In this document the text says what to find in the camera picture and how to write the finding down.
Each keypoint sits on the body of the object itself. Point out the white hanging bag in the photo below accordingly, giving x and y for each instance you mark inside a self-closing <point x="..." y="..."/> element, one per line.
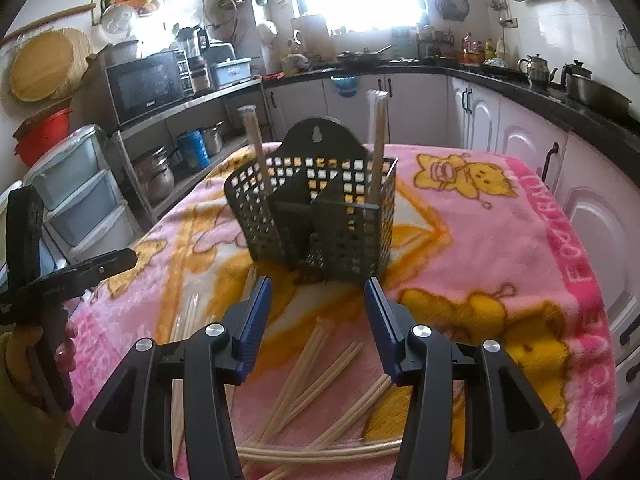
<point x="266" y="32"/>

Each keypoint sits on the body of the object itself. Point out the grey lidded plastic crate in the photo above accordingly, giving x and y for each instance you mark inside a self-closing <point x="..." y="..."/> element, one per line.
<point x="230" y="72"/>

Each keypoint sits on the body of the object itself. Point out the white condiment bottle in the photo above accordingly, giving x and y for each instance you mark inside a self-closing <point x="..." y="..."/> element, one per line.
<point x="499" y="49"/>

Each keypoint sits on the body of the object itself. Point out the grey plastic drawer unit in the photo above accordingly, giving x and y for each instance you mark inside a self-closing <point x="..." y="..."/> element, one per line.
<point x="75" y="195"/>

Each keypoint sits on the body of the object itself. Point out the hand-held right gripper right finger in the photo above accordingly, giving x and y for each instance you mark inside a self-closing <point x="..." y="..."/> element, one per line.
<point x="382" y="332"/>

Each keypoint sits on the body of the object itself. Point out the person's left forearm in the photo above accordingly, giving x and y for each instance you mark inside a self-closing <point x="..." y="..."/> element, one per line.
<point x="22" y="435"/>

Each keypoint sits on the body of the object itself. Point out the large dented steel pot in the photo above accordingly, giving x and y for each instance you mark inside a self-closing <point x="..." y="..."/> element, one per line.
<point x="155" y="177"/>

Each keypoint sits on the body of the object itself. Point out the pink printed blanket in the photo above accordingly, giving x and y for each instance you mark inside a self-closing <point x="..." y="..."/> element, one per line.
<point x="475" y="240"/>

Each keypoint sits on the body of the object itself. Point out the metal shelf rack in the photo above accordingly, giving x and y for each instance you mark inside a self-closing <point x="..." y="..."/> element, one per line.
<point x="165" y="120"/>

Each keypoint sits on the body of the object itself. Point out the red plastic bucket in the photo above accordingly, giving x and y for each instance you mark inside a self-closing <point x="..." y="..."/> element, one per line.
<point x="42" y="135"/>

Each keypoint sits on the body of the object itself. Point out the small wall fan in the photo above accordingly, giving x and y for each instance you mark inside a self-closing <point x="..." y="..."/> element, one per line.
<point x="451" y="5"/>

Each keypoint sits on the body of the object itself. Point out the black kettle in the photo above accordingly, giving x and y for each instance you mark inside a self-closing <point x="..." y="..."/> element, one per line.
<point x="572" y="72"/>

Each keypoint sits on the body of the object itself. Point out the steel stock pot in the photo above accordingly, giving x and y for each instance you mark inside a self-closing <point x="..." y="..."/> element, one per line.
<point x="212" y="139"/>

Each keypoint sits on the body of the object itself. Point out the black perforated utensil basket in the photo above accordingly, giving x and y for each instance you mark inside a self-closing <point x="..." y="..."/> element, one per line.
<point x="325" y="230"/>

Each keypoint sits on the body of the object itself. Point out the round bamboo tray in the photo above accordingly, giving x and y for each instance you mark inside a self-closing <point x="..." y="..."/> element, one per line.
<point x="42" y="65"/>

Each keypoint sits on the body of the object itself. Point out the black blender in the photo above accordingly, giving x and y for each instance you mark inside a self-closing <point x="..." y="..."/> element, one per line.
<point x="194" y="50"/>

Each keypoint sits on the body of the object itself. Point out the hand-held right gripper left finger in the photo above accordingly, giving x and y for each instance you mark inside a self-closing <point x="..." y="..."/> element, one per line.
<point x="254" y="327"/>

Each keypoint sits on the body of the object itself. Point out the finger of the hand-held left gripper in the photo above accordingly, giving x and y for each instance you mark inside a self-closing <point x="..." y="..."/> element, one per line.
<point x="90" y="272"/>

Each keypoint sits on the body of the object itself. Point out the black microwave oven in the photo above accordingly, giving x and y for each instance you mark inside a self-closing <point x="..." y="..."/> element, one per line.
<point x="145" y="85"/>

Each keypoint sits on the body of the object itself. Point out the beige plastic container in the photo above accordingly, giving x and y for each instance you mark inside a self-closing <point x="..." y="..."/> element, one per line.
<point x="310" y="35"/>

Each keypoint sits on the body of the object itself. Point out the black spice rack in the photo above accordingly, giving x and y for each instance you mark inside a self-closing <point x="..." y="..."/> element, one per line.
<point x="434" y="42"/>

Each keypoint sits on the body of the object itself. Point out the wooden chopstick pair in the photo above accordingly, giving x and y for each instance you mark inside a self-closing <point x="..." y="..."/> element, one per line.
<point x="256" y="150"/>
<point x="377" y="145"/>

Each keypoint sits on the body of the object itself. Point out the steel kettle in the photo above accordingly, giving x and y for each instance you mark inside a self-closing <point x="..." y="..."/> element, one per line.
<point x="536" y="71"/>

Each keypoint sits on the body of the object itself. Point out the blue plastic basin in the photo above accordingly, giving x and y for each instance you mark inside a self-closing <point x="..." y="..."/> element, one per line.
<point x="345" y="85"/>

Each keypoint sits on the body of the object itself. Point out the black wok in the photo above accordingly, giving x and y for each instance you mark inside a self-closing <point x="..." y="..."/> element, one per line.
<point x="360" y="56"/>

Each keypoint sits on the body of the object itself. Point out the red condiment bottle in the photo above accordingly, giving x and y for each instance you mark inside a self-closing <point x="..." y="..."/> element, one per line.
<point x="467" y="50"/>

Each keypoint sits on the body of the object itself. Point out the large steel cooking pot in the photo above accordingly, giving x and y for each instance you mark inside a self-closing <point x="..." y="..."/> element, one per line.
<point x="597" y="97"/>

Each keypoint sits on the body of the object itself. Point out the pile of wooden chopsticks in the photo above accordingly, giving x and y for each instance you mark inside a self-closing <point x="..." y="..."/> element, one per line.
<point x="305" y="390"/>

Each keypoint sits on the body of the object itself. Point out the black kitchen countertop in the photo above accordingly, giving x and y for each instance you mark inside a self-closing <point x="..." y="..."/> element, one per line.
<point x="575" y="115"/>

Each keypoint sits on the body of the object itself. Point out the person's left hand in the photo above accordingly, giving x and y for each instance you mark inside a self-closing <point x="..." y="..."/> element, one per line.
<point x="67" y="345"/>

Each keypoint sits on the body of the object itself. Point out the wooden rolling pin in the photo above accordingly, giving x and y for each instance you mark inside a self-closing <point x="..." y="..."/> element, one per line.
<point x="47" y="21"/>

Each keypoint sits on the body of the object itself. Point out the yellow condiment bottle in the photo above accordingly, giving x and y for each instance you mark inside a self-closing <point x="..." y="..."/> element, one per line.
<point x="489" y="51"/>

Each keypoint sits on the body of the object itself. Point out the blue plastic container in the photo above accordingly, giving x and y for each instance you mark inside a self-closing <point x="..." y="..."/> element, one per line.
<point x="192" y="150"/>

